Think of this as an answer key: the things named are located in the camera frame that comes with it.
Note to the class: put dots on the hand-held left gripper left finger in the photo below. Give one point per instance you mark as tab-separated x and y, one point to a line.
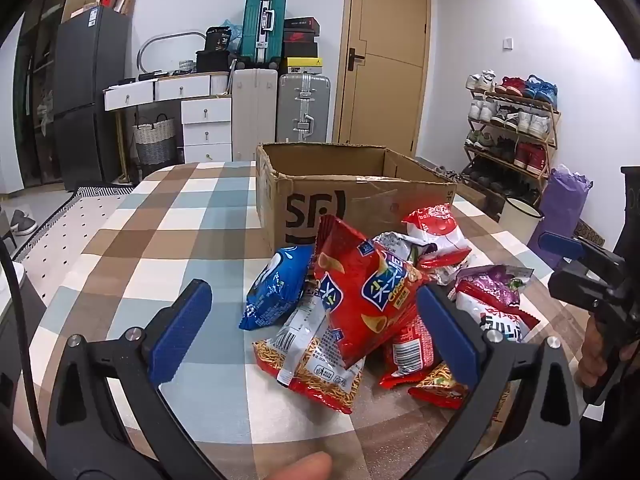
180	330

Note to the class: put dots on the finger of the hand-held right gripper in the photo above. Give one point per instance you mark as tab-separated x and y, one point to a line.
560	244
575	285

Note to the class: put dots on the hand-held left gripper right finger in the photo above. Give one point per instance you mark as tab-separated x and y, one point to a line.
445	330

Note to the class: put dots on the large red chip packet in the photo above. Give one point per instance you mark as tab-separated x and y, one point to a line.
360	310

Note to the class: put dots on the red and white snack packet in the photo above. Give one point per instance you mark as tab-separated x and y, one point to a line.
440	235

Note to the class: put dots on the blue cookie packet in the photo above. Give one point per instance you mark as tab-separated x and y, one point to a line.
272	290

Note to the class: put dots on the brown cardboard box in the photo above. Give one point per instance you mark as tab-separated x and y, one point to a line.
370	205

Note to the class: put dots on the person's right hand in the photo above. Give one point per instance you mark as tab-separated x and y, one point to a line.
592	360

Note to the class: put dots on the person's left hand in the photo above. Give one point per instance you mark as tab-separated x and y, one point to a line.
305	467

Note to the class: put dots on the purple bag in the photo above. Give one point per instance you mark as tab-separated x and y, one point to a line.
562	210

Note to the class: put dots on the small red snack packet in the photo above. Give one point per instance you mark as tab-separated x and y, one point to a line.
407	355

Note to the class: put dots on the white enamel bucket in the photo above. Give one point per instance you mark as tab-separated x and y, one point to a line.
517	220

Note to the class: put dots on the red orange noodle snack packet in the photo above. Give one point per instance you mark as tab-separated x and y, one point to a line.
435	390

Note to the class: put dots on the purple green snack packet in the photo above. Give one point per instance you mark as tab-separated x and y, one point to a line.
487	282

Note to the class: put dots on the checkered blanket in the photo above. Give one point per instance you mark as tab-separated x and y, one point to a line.
150	240

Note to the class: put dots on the silver green snack packet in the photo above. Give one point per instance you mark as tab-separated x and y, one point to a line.
395	245

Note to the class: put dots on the wooden shoe rack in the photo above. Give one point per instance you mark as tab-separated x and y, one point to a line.
552	125

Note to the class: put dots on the silver orange noodle snack packet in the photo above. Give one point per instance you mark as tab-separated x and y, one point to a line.
305	365

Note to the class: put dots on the scattered sneakers group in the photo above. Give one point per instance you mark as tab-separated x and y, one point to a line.
450	175

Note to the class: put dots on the black white patterned rug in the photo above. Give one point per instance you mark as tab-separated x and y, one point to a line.
65	230

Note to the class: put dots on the grey slipper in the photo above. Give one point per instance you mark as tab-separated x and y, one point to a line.
26	229
19	217

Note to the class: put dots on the woven laundry basket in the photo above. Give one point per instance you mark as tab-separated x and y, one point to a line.
154	140

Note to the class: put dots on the white drawer dresser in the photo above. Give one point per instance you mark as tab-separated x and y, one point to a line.
205	120

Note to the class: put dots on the beige suitcase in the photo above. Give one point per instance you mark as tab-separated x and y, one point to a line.
254	115

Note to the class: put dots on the dark grey refrigerator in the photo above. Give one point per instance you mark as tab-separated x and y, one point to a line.
85	100

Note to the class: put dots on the wooden door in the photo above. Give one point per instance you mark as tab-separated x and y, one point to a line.
385	60

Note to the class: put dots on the silver suitcase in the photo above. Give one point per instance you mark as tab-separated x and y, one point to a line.
304	107

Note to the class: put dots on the small white basket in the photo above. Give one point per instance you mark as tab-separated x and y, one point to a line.
186	66

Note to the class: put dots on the black storage box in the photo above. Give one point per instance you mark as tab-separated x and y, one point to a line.
212	61

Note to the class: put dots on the oval mirror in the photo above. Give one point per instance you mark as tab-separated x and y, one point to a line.
142	50

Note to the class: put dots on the glass door wardrobe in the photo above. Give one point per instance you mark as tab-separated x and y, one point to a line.
35	85

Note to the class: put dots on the yellow white shoe box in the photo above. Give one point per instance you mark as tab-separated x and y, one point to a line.
302	66

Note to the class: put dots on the black pouch bag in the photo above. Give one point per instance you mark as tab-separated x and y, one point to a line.
219	39

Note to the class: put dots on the blue plastic bag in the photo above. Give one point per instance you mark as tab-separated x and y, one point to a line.
234	35

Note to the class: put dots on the plain black shoe box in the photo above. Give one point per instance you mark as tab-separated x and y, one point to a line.
300	49

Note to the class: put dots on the teal suitcase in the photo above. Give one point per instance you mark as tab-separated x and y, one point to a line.
262	25

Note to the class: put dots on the red black shoe box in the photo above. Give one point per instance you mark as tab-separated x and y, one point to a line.
300	36

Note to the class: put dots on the black red-trimmed shoe box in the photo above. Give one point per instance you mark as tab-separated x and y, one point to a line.
301	24

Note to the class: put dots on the white light switch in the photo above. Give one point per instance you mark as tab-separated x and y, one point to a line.
508	44

